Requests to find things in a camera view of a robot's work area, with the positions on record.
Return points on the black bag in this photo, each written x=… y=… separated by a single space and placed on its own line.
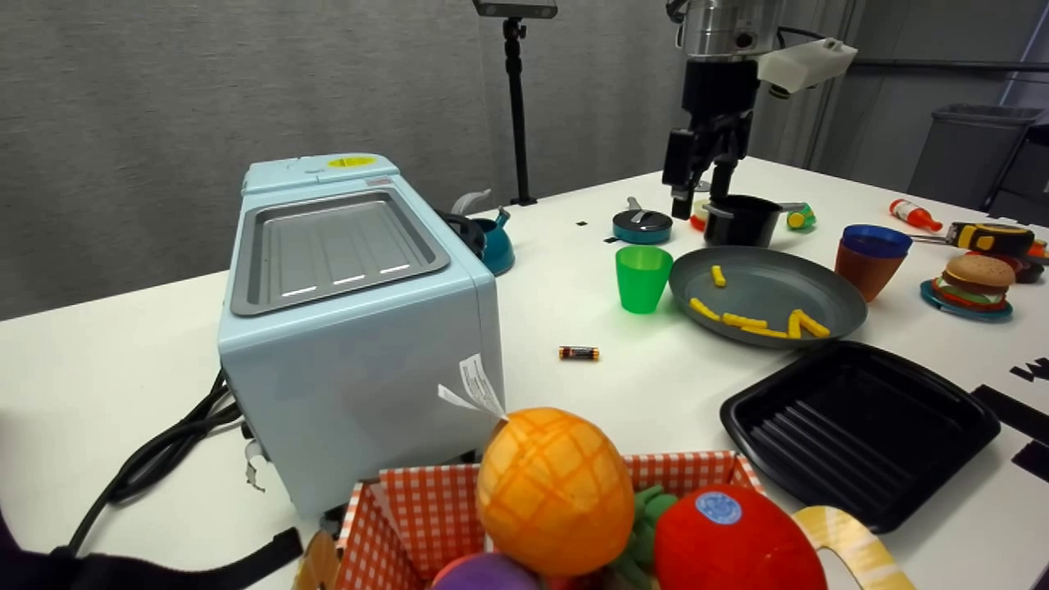
x=110 y=572

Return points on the black camera tripod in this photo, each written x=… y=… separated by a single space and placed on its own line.
x=515 y=109

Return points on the orange cup with blue rim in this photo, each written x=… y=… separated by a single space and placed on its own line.
x=873 y=265

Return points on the green plastic cup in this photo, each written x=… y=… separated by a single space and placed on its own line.
x=644 y=282

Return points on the toy hamburger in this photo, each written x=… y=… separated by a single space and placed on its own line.
x=976 y=275

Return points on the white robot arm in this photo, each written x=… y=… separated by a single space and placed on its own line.
x=717 y=27

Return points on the black tape strip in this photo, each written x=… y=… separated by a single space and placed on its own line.
x=1034 y=459
x=1011 y=411

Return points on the yellow toy french fry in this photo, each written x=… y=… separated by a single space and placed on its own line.
x=703 y=310
x=741 y=323
x=819 y=324
x=719 y=272
x=773 y=333
x=798 y=323

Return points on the beige tape roll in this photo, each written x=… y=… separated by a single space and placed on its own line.
x=856 y=545

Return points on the orange plush fruit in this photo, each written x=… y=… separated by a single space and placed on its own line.
x=552 y=494

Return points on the green yellow toy corn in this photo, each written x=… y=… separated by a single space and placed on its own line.
x=802 y=216

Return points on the black toy pot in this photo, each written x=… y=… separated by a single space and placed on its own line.
x=741 y=223

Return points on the teal toy kettle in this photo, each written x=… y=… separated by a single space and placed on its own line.
x=494 y=246

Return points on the grey green round plate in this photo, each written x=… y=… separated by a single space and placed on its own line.
x=765 y=290

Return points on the dark red round toy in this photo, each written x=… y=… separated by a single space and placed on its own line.
x=1034 y=263

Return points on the small toy frying pan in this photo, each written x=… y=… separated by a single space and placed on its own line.
x=644 y=228

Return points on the red plush fruit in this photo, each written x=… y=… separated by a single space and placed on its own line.
x=731 y=545

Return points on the small teal toy plate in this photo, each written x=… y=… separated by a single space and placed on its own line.
x=951 y=307

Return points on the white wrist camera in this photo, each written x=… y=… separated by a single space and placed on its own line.
x=807 y=62

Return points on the light blue toaster oven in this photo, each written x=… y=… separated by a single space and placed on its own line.
x=349 y=371

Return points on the purple plush fruit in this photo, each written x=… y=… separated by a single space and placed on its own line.
x=479 y=575

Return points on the orange white toy bottle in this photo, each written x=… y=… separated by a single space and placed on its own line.
x=911 y=215

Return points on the green plush leaf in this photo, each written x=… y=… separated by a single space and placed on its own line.
x=646 y=534

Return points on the grey bin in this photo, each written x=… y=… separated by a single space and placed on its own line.
x=970 y=151

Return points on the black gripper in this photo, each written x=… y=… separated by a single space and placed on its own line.
x=722 y=99

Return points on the black ribbed grill tray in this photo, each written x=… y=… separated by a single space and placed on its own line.
x=863 y=427

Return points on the red checkered box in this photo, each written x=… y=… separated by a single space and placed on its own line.
x=404 y=520

